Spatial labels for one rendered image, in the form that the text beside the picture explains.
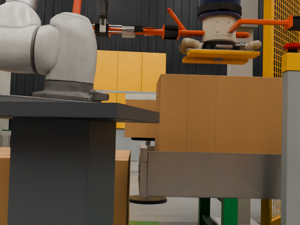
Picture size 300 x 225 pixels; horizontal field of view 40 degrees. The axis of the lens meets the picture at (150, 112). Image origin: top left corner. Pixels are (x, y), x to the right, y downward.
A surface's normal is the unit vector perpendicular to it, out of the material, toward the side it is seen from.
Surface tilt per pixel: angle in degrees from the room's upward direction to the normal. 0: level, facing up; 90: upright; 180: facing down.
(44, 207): 90
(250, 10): 90
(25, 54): 112
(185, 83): 90
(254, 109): 90
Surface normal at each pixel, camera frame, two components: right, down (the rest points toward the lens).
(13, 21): 0.11, -0.42
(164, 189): 0.04, -0.04
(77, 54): 0.41, 0.06
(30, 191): -0.23, -0.05
